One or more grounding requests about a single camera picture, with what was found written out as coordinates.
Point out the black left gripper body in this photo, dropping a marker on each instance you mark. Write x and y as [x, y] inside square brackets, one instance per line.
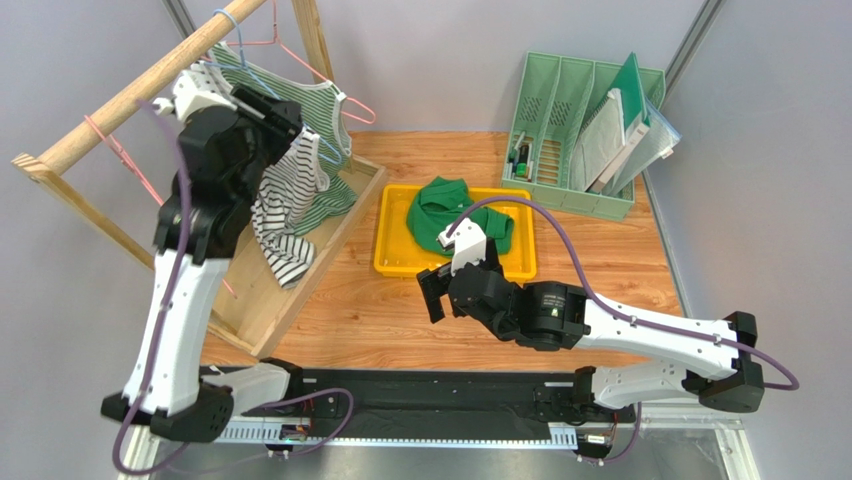
[276, 125]

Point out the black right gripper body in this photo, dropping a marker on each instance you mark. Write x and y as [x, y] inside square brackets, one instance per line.
[434, 292]

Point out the pink wire hanger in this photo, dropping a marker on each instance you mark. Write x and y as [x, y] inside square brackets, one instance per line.
[316, 58]
[126, 160]

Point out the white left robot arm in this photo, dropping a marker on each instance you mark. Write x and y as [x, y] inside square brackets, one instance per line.
[221, 154]

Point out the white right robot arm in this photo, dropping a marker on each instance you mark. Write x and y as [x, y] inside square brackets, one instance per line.
[706, 359]

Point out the green white striped tank top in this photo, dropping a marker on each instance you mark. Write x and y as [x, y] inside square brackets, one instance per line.
[336, 201]

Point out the black white striped tank top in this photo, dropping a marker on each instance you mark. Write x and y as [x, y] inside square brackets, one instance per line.
[287, 191]

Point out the yellow plastic tray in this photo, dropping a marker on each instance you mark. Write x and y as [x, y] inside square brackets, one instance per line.
[397, 254]

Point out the white pen in organizer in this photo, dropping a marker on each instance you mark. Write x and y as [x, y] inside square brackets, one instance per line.
[513, 150]

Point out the wooden clothes rack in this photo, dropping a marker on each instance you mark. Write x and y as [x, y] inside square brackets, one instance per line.
[257, 318]

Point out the white mesh document pouch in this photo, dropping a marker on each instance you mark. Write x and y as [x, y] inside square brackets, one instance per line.
[598, 143]

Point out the green plastic file organizer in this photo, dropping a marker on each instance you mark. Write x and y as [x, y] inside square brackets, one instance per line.
[557, 93]

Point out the green cover book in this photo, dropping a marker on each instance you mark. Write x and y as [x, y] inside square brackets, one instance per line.
[636, 116]

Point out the clear mesh zip pouch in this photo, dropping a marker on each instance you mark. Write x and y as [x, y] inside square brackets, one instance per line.
[658, 143]

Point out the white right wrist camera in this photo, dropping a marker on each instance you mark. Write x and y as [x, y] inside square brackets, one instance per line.
[467, 242]

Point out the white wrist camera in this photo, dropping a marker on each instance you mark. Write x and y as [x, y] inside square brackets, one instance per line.
[193, 91]
[467, 242]

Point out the blue wire hanger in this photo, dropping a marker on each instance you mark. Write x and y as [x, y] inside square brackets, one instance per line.
[246, 60]

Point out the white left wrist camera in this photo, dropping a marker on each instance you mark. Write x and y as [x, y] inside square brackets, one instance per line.
[193, 91]

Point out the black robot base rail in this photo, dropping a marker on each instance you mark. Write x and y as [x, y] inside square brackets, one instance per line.
[464, 406]

